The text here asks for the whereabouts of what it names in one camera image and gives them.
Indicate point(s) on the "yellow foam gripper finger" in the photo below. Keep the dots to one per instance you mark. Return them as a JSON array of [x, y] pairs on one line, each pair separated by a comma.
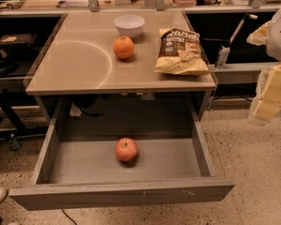
[[267, 103], [259, 36]]

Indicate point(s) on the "red apple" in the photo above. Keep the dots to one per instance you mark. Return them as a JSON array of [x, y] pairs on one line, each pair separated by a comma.
[[126, 149]]

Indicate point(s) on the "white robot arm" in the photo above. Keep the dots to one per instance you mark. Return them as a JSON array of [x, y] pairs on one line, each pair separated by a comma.
[[273, 46]]

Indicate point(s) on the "grey cabinet counter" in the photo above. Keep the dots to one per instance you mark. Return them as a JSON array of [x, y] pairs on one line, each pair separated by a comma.
[[80, 59]]

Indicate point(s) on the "grey open drawer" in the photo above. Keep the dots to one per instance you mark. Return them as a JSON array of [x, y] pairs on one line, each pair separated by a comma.
[[77, 166]]

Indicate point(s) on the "white bottle with rod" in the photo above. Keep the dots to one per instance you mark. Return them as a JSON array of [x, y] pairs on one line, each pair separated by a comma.
[[224, 50]]

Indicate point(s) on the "yellow brown chip bag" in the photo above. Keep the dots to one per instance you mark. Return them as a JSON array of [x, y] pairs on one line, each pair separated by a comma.
[[180, 53]]

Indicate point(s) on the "white bowl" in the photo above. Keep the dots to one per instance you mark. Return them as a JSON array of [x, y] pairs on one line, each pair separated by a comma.
[[129, 25]]

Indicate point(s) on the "orange fruit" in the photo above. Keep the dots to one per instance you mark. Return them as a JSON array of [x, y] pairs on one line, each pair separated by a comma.
[[123, 47]]

